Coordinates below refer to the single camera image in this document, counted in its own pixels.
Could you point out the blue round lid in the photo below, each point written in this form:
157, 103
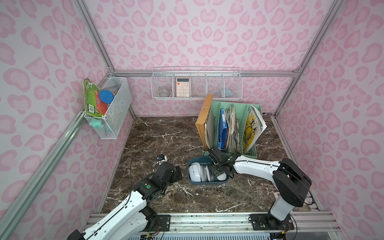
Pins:
106, 96

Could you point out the white logo computer mouse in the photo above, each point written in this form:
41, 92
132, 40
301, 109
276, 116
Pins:
195, 172

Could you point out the grey small cup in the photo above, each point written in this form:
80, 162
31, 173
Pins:
226, 93

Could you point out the clear tape roll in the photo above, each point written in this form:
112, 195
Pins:
165, 93

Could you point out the blue folder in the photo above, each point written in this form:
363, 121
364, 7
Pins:
222, 130

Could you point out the green packaged card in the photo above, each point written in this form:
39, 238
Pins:
93, 104

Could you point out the green file organizer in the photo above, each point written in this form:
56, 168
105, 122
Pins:
211, 126

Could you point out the mint green clip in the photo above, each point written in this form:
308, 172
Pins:
96, 123

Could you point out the yellow comic book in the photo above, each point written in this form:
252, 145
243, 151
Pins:
254, 127

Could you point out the white wire wall basket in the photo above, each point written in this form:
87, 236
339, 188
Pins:
203, 82

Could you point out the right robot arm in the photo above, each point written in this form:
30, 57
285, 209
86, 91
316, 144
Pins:
291, 182

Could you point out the teal storage box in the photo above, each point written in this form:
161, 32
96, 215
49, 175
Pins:
203, 160

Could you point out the stack of magazines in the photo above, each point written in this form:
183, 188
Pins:
233, 138

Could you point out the brown cardboard notebook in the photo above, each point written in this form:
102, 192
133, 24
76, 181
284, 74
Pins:
201, 121

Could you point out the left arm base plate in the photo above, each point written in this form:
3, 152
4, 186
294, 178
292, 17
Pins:
158, 223

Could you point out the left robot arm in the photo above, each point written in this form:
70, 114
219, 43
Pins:
133, 214

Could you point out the white mesh side basket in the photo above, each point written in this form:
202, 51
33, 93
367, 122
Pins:
117, 110

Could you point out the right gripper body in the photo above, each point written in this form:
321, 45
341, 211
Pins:
216, 167

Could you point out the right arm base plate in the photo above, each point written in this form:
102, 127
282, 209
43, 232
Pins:
266, 222

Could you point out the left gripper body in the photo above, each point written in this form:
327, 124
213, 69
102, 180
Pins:
175, 173

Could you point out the pink calculator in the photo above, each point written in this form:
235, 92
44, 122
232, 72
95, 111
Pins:
183, 87

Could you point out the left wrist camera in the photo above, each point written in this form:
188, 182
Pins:
161, 159

